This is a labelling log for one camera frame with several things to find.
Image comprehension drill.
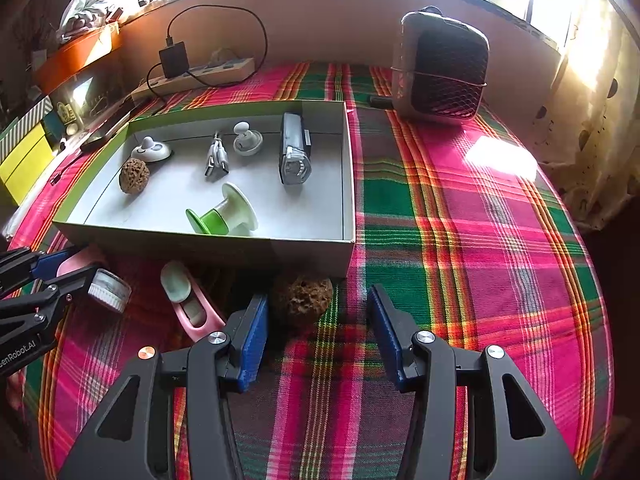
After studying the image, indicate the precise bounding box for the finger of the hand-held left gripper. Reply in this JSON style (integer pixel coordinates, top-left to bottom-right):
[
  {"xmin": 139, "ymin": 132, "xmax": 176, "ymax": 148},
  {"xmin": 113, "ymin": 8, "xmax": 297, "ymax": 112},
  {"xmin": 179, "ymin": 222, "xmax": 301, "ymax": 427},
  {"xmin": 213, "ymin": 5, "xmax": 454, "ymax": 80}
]
[
  {"xmin": 0, "ymin": 246, "xmax": 81, "ymax": 296},
  {"xmin": 0, "ymin": 265, "xmax": 101, "ymax": 333}
]

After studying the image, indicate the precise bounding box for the short black connector cable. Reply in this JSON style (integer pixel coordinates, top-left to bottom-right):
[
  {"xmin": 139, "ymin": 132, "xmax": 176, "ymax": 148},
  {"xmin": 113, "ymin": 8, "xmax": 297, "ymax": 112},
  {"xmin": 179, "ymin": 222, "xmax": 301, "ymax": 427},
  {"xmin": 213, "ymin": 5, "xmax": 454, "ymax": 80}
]
[{"xmin": 50, "ymin": 152, "xmax": 83, "ymax": 186}]

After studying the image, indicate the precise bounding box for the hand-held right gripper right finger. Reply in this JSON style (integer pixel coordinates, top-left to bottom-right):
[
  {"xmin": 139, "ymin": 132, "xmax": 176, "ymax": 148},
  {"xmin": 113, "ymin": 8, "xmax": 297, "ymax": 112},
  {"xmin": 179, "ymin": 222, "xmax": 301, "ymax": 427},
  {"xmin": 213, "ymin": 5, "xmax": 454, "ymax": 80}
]
[{"xmin": 367, "ymin": 284, "xmax": 583, "ymax": 480}]

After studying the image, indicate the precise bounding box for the pink shoe-shaped container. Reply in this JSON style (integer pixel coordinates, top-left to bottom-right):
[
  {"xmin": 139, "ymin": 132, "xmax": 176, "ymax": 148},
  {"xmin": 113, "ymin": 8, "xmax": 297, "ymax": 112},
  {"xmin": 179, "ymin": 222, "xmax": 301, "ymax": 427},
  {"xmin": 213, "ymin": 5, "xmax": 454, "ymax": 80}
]
[{"xmin": 160, "ymin": 260, "xmax": 227, "ymax": 343}]

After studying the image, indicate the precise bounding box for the white cable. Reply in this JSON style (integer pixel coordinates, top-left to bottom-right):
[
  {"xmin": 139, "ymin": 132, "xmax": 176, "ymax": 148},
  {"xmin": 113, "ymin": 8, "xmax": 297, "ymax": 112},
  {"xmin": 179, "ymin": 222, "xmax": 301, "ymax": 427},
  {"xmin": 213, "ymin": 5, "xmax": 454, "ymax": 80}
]
[{"xmin": 204, "ymin": 131, "xmax": 230, "ymax": 178}]

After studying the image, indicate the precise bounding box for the black charger cable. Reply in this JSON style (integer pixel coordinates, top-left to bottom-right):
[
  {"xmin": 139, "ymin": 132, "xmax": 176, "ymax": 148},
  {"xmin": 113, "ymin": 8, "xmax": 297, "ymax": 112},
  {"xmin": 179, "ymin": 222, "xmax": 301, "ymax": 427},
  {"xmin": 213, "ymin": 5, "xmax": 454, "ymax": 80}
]
[{"xmin": 115, "ymin": 5, "xmax": 268, "ymax": 118}]

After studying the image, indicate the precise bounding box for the green and white spool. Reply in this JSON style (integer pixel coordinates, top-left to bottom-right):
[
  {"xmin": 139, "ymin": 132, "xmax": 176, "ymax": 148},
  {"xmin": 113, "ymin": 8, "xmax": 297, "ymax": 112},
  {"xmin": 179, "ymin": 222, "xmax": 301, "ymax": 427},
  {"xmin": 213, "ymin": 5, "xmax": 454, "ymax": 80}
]
[{"xmin": 185, "ymin": 182, "xmax": 259, "ymax": 237}]

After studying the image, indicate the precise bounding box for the plaid tablecloth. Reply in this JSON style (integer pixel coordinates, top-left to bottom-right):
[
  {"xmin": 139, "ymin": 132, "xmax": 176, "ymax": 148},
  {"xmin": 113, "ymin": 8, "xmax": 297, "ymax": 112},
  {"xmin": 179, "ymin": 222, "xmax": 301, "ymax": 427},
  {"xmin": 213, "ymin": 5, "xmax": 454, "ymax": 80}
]
[{"xmin": 20, "ymin": 60, "xmax": 616, "ymax": 480}]

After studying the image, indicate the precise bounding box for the grey mesh-front heater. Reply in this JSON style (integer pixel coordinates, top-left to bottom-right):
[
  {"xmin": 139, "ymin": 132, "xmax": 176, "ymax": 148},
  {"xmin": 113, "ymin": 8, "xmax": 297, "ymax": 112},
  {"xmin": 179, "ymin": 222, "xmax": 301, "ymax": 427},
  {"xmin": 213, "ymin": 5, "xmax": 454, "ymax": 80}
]
[{"xmin": 390, "ymin": 6, "xmax": 490, "ymax": 123}]

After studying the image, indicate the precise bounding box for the green-rimmed cardboard box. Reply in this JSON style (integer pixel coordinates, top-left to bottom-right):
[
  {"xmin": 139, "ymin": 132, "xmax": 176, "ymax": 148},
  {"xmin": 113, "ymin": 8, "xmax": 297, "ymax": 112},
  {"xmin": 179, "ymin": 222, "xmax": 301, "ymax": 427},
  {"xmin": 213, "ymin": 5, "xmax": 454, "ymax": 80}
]
[{"xmin": 51, "ymin": 100, "xmax": 357, "ymax": 281}]

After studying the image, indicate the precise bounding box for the beige power strip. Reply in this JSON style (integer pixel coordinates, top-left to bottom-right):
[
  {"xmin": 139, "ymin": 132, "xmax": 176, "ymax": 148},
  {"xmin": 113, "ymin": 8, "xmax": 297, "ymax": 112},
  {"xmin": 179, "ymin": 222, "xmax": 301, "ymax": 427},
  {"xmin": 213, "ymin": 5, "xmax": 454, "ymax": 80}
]
[{"xmin": 131, "ymin": 57, "xmax": 257, "ymax": 102}]

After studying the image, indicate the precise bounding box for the yellow box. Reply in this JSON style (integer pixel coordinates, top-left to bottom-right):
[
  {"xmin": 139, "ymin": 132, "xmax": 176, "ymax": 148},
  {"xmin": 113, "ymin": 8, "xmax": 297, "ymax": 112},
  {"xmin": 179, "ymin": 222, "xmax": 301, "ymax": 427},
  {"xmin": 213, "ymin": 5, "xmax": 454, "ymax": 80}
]
[{"xmin": 0, "ymin": 122, "xmax": 53, "ymax": 206}]

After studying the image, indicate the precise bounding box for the dark glossy frame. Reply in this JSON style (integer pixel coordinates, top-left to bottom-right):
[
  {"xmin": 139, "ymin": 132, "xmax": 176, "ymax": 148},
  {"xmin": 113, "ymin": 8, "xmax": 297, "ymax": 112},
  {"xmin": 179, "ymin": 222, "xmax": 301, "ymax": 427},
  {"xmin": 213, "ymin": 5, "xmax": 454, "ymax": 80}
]
[{"xmin": 52, "ymin": 75, "xmax": 126, "ymax": 128}]

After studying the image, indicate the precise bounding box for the orange box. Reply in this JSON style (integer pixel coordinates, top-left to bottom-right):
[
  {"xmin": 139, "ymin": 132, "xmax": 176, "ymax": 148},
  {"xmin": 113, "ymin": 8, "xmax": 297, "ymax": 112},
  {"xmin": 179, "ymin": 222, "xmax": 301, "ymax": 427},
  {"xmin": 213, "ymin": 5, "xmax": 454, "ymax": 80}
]
[{"xmin": 32, "ymin": 27, "xmax": 123, "ymax": 96}]

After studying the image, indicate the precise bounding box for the cream patterned curtain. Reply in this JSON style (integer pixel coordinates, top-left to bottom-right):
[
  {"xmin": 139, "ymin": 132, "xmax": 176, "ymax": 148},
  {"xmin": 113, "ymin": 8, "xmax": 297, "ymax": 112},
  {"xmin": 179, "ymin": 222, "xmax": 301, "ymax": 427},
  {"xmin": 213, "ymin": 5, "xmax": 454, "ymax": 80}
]
[{"xmin": 537, "ymin": 0, "xmax": 640, "ymax": 231}]

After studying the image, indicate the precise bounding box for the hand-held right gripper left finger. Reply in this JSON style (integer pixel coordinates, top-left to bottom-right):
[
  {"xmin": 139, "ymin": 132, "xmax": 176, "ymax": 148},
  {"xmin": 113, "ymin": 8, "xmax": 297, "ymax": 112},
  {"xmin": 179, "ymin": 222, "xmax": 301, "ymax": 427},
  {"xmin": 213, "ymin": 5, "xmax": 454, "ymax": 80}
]
[{"xmin": 57, "ymin": 294, "xmax": 269, "ymax": 480}]

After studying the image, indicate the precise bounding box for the white mouse-shaped gadget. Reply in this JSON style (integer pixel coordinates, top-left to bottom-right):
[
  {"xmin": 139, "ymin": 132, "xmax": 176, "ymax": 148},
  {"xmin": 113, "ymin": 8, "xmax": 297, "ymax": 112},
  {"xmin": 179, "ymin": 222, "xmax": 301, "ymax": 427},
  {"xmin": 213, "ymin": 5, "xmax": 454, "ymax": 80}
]
[{"xmin": 131, "ymin": 136, "xmax": 174, "ymax": 162}]

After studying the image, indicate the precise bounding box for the brown walnut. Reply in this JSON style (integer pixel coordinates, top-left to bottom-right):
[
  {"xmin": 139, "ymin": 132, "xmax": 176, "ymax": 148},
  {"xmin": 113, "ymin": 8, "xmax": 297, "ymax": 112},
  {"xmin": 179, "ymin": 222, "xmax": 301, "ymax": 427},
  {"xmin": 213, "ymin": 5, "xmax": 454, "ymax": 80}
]
[
  {"xmin": 118, "ymin": 157, "xmax": 152, "ymax": 193},
  {"xmin": 272, "ymin": 275, "xmax": 333, "ymax": 332}
]

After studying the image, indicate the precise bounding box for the black silver handheld device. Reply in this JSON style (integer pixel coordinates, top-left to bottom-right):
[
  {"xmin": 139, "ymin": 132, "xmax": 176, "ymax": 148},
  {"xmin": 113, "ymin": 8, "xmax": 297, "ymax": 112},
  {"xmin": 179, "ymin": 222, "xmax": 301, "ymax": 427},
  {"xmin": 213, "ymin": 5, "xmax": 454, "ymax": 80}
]
[{"xmin": 277, "ymin": 112, "xmax": 314, "ymax": 187}]

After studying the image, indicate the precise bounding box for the white round knob gadget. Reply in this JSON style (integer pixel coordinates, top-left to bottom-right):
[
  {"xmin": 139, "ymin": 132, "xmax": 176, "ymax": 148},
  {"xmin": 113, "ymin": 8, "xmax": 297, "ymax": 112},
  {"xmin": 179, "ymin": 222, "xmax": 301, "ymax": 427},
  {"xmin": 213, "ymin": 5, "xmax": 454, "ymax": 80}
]
[{"xmin": 232, "ymin": 121, "xmax": 264, "ymax": 157}]

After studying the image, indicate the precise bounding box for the pink plastic piece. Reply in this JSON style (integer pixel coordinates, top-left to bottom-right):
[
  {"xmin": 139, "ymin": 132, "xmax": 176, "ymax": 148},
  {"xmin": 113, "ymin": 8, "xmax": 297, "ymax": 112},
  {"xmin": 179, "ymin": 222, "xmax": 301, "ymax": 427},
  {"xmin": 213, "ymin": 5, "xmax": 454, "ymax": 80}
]
[{"xmin": 56, "ymin": 254, "xmax": 108, "ymax": 277}]

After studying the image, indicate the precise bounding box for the striped green box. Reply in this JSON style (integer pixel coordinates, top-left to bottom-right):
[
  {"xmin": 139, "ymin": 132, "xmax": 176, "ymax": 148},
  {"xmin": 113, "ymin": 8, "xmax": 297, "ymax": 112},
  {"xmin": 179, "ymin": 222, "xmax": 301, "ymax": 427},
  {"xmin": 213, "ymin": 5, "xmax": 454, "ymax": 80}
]
[{"xmin": 0, "ymin": 95, "xmax": 53, "ymax": 161}]

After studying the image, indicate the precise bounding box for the black charger adapter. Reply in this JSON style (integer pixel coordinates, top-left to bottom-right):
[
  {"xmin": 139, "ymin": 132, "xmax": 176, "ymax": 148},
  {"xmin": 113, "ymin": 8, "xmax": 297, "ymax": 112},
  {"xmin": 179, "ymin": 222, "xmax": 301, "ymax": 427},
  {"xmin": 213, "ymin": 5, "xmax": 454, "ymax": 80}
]
[{"xmin": 158, "ymin": 44, "xmax": 191, "ymax": 78}]

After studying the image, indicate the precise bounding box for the white plastic bag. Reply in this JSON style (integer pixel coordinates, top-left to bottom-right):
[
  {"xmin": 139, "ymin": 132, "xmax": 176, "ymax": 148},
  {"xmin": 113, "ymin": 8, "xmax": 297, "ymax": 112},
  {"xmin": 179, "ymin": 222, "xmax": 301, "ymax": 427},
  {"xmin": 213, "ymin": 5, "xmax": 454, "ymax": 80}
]
[{"xmin": 57, "ymin": 0, "xmax": 121, "ymax": 41}]

